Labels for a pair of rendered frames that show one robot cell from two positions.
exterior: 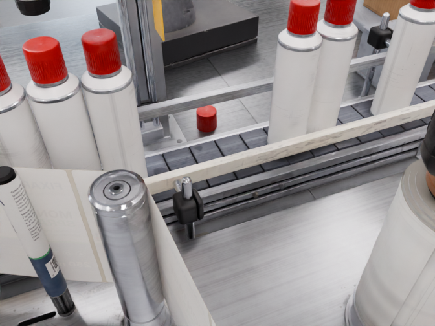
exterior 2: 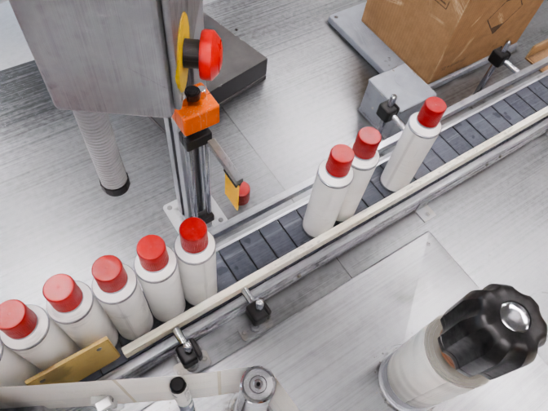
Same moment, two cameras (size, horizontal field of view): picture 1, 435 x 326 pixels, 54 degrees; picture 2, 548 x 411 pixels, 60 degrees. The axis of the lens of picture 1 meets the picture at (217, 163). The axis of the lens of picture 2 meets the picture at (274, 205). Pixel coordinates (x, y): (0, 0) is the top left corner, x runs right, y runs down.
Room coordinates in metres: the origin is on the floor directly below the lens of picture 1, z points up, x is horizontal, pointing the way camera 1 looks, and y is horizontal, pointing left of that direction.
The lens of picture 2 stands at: (0.11, 0.12, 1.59)
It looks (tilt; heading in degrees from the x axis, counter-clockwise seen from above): 59 degrees down; 340
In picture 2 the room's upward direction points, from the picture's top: 10 degrees clockwise
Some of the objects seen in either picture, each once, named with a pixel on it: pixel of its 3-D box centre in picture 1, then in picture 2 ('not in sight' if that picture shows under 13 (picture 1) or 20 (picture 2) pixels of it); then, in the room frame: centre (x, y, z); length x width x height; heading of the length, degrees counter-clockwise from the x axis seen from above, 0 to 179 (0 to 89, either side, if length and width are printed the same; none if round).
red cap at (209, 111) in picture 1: (206, 118); (240, 192); (0.57, 0.02, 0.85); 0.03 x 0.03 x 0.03
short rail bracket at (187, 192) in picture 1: (189, 214); (258, 314); (0.32, 0.03, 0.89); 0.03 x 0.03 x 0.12; 22
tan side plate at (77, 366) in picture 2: not in sight; (77, 368); (0.28, 0.28, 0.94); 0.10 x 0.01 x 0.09; 112
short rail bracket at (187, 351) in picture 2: not in sight; (185, 345); (0.30, 0.14, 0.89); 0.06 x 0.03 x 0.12; 22
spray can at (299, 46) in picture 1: (294, 81); (328, 193); (0.46, -0.10, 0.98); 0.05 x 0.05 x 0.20
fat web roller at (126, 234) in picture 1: (134, 268); (253, 399); (0.20, 0.07, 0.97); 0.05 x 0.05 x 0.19
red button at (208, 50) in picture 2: not in sight; (202, 55); (0.40, 0.09, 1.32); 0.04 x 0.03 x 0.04; 167
